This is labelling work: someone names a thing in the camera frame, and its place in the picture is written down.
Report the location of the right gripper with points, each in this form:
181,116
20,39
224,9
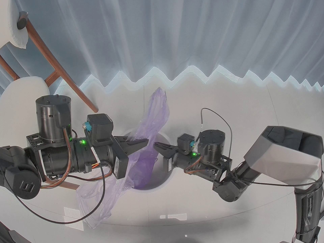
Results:
184,161

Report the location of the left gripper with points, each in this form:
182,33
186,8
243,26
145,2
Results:
101,158

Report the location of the purple plastic bag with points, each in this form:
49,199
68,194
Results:
151,120

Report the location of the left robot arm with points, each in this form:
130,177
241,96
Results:
53,118

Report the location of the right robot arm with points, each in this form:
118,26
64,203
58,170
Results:
278,156

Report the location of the white trash bin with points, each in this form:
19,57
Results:
163,178

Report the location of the white cushioned wooden chair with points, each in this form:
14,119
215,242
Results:
25,90

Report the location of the white curtain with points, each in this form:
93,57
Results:
177,21

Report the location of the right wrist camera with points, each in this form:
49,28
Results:
184,143

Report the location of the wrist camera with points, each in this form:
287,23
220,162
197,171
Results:
101,128
184,143

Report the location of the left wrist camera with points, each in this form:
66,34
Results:
101,128

